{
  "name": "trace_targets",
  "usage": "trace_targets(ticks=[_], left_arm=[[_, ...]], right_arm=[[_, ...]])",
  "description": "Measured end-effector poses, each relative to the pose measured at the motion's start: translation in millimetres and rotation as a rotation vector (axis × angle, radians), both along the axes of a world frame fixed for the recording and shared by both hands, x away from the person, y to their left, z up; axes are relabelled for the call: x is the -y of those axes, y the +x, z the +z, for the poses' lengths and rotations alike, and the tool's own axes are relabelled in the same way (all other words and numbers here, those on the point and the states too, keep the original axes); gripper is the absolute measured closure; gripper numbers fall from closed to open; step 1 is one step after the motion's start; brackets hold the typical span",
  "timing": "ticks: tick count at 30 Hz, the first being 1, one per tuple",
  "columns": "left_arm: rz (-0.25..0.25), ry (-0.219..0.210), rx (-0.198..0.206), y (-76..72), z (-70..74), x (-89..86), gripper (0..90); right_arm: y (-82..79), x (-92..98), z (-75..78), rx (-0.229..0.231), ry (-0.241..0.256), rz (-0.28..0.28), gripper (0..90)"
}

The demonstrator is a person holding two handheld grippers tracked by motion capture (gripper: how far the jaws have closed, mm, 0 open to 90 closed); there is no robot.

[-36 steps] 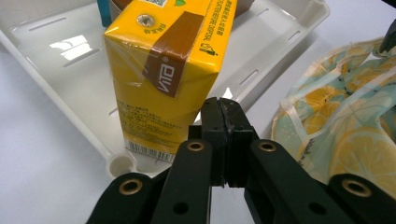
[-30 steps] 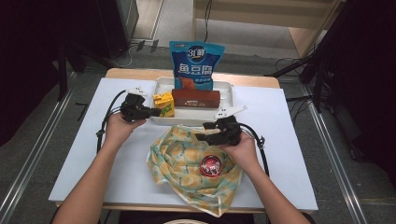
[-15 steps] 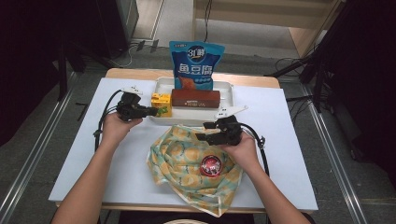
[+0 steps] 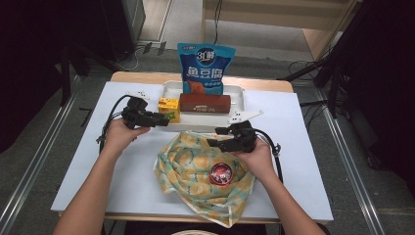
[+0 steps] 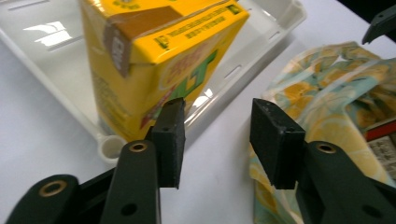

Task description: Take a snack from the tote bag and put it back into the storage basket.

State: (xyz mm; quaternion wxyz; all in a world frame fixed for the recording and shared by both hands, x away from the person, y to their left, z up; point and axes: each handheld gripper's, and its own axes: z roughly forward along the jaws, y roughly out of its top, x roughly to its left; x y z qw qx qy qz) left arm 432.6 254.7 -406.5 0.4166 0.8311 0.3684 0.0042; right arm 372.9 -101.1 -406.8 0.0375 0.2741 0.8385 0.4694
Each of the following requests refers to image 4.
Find person's right hand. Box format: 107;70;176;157
232;136;279;184

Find grey cabinet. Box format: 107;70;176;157
120;0;147;43

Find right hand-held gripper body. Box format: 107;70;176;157
227;110;264;154

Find white plastic tray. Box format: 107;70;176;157
156;80;246;133

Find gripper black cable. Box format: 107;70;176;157
255;128;284;184
96;94;131;235

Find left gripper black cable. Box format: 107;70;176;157
96;94;131;235

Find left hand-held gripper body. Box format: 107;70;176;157
121;91;155;130

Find small yellow box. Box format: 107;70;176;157
158;97;181;124

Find black curtain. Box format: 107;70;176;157
336;0;415;197
0;0;126;155

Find metal floor rail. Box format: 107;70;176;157
0;74;81;229
314;87;388;235

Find blue snack bag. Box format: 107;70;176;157
176;42;237;96

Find person's dark clothing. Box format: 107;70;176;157
123;221;282;235

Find light wooden shelf unit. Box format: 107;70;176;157
201;0;363;62

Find black hanging cable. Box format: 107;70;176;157
209;0;223;46

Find person's left hand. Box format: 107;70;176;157
104;117;151;157

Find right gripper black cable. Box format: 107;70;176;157
255;128;284;184

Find lemon print cloth bag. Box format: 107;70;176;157
153;130;257;228

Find white floor cable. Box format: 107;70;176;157
125;45;145;71

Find brown carton box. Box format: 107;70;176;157
179;93;232;115

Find black metal stand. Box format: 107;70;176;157
60;42;125;107
277;0;373;118

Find red round can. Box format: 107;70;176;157
209;162;234;187

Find black floor cables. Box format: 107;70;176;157
288;59;327;78

